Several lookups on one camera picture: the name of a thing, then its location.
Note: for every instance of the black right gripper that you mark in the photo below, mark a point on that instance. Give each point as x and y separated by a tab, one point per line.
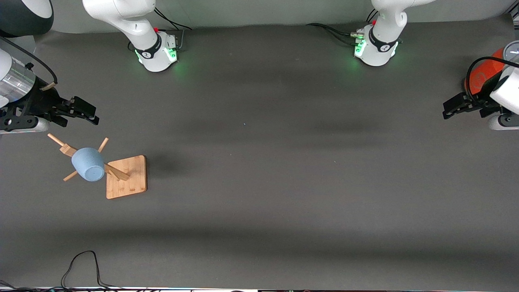
39	99

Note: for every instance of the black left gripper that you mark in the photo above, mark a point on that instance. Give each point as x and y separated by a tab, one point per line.
477	103

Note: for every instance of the light blue cup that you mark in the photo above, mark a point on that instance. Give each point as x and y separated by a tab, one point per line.
87	164

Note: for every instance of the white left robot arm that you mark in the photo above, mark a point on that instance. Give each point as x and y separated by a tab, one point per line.
385	28

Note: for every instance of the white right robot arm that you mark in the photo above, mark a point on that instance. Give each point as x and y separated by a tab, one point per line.
134	24

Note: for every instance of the wooden cup rack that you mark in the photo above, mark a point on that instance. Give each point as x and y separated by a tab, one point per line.
129	178

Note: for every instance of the orange round object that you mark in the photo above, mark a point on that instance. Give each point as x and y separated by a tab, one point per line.
480	75

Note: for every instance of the grey table mat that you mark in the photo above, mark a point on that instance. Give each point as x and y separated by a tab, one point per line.
259	202

